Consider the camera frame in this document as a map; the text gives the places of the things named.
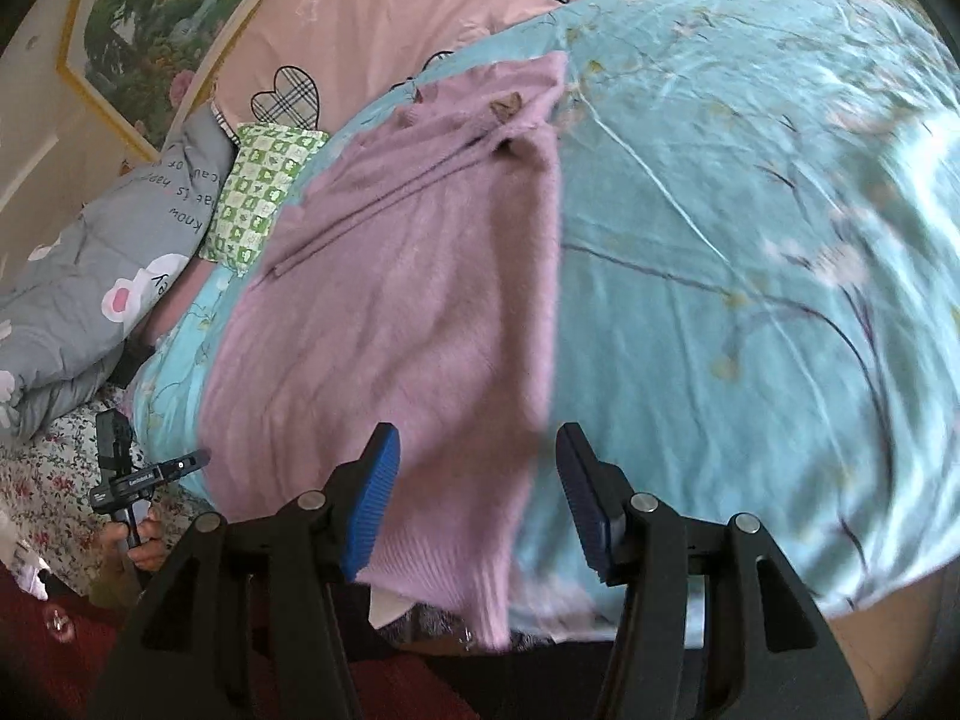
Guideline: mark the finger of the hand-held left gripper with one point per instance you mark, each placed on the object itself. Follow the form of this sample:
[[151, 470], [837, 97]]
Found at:
[[180, 466]]

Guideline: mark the pink quilt with plaid hearts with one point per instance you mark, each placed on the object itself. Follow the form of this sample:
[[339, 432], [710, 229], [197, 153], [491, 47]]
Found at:
[[420, 11]]

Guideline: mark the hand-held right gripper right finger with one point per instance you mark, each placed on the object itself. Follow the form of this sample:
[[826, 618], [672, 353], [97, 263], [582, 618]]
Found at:
[[583, 495]]

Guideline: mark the light blue floral blanket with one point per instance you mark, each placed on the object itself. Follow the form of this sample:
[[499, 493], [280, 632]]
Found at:
[[720, 277]]

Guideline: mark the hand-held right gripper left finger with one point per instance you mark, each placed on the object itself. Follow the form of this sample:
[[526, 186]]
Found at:
[[373, 491]]

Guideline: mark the white floral bedsheet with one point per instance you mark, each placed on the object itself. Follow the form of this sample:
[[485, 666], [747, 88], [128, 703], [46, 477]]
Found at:
[[52, 499]]

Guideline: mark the lilac knit sweater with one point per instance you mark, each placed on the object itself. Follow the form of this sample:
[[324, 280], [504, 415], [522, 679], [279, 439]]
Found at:
[[390, 330]]

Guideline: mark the grey printed quilt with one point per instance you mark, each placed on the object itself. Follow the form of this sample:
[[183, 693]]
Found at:
[[97, 270]]

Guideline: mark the person's left forearm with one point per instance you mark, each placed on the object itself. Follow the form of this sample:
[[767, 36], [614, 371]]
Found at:
[[120, 586]]

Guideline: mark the person's left hand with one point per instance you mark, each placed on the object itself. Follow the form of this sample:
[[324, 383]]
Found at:
[[139, 544]]

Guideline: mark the framed landscape painting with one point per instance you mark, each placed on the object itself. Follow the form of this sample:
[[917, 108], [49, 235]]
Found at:
[[161, 22]]

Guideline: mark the green checkered pillow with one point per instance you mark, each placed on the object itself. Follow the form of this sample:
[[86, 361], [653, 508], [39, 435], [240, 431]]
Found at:
[[259, 191]]

